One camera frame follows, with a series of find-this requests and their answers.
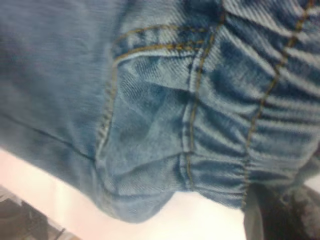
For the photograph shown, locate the blue denim pants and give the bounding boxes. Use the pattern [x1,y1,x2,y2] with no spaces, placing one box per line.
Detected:
[0,0,320,225]

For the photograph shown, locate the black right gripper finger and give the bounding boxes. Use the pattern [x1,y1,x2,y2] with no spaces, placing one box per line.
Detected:
[242,183,320,240]

